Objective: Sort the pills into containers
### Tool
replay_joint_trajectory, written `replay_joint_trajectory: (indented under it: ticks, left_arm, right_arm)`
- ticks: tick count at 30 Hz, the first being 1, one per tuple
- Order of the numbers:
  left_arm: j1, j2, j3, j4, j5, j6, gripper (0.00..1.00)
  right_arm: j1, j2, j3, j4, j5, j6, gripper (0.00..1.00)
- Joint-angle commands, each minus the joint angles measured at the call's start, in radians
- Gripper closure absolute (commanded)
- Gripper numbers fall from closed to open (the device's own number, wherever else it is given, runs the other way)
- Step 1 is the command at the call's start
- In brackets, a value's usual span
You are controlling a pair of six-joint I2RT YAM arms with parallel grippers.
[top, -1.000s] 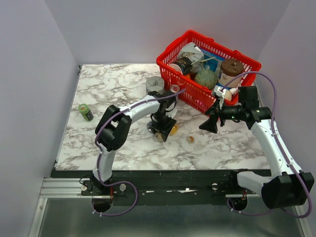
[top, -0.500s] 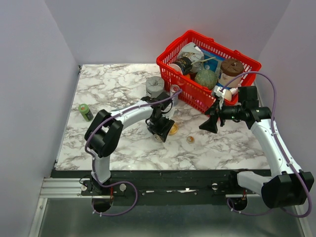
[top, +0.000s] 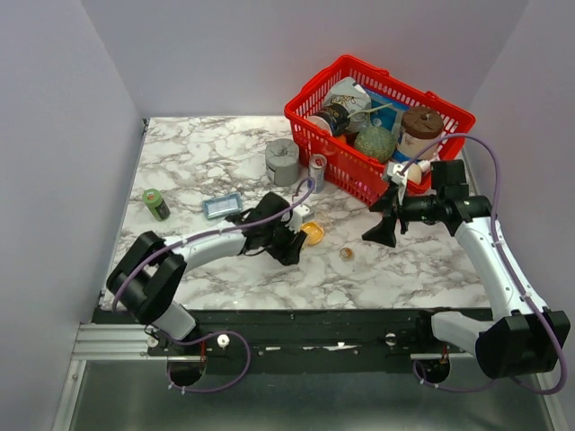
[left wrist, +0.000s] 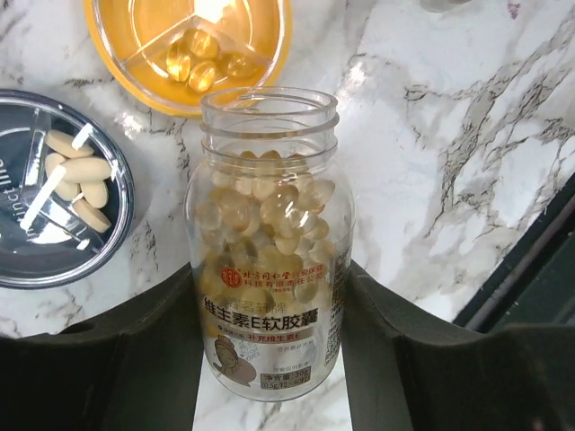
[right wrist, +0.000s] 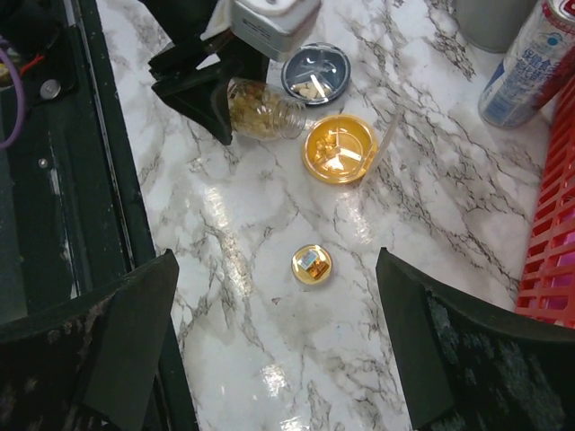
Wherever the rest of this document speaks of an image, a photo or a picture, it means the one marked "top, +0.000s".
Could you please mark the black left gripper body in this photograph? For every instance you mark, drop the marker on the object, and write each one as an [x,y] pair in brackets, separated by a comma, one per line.
[278,240]

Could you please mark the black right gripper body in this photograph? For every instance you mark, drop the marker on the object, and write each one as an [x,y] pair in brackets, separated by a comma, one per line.
[398,211]

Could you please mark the round yellow pill container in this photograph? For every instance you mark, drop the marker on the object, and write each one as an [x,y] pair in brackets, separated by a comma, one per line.
[314,233]

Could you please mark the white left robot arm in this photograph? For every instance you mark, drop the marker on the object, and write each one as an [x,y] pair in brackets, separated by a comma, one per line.
[147,277]

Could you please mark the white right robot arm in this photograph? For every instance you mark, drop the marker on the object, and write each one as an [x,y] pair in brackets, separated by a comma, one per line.
[524,334]

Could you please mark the cream round bottle with pump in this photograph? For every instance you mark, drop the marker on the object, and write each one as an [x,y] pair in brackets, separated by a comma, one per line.
[418,170]

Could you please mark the green speckled ball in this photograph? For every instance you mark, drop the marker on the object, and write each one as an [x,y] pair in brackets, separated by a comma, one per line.
[376,142]

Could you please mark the rectangular light blue pill box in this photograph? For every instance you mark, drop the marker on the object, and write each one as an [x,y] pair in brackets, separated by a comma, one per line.
[222,206]

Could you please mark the red plastic shopping basket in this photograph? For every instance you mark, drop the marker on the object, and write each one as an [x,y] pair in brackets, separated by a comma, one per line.
[347,168]

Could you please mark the grey wrapped toilet paper roll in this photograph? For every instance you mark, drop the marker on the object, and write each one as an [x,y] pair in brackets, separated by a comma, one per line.
[282,161]

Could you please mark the brown lidded paper cup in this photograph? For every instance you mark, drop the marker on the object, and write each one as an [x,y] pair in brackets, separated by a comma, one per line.
[419,126]

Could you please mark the blue box in basket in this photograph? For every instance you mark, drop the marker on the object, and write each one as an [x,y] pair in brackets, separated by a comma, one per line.
[387,112]

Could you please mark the black cup with white rim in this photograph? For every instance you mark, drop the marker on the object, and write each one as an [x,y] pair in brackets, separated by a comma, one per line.
[333,118]

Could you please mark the grey patterned snack bag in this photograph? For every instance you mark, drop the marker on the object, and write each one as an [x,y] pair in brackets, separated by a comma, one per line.
[353,98]

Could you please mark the green lidded dark jar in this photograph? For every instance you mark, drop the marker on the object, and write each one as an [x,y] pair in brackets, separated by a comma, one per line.
[155,203]

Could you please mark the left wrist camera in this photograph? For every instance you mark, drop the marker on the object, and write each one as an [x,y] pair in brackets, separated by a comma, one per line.
[300,215]

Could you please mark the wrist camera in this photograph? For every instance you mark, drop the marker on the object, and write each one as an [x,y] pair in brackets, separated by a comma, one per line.
[300,215]
[395,174]

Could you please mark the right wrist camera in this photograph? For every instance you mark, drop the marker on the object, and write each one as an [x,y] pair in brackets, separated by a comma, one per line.
[395,174]

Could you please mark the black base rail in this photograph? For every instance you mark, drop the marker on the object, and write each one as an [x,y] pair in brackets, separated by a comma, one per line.
[305,342]

